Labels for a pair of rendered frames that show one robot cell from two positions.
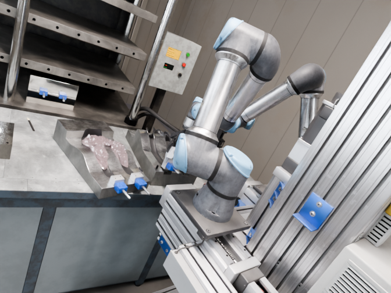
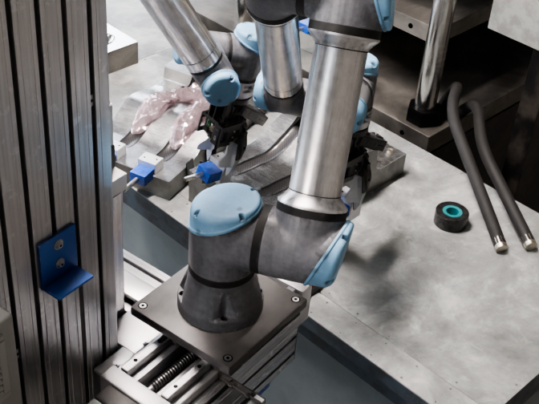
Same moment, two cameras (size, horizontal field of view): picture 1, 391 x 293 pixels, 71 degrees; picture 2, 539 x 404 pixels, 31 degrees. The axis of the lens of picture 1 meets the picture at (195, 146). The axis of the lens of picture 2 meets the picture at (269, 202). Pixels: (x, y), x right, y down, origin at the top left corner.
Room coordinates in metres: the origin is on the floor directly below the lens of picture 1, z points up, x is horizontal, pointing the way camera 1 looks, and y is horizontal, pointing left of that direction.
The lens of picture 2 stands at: (1.07, -1.76, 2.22)
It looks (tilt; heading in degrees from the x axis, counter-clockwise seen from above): 37 degrees down; 80
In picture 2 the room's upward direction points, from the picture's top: 5 degrees clockwise
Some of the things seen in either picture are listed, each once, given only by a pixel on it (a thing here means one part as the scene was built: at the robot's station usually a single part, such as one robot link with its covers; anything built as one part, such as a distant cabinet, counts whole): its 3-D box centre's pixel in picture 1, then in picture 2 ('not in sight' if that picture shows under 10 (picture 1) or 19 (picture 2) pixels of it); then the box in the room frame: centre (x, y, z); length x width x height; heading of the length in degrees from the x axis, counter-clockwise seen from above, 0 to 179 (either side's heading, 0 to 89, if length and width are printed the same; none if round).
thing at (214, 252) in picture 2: not in sight; (228, 229); (1.22, -0.49, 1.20); 0.13 x 0.12 x 0.14; 159
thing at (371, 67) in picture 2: not in sight; (357, 82); (1.51, -0.09, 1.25); 0.09 x 0.08 x 0.11; 69
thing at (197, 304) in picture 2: not in sight; (220, 281); (1.22, -0.49, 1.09); 0.15 x 0.15 x 0.10
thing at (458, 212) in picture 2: not in sight; (451, 216); (1.82, 0.02, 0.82); 0.08 x 0.08 x 0.04
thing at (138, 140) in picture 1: (160, 151); (301, 163); (1.47, 0.18, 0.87); 0.50 x 0.26 x 0.14; 38
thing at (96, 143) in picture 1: (105, 147); (180, 106); (1.19, 0.40, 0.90); 0.26 x 0.18 x 0.08; 55
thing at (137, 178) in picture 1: (141, 185); (139, 176); (1.08, 0.15, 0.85); 0.13 x 0.05 x 0.05; 55
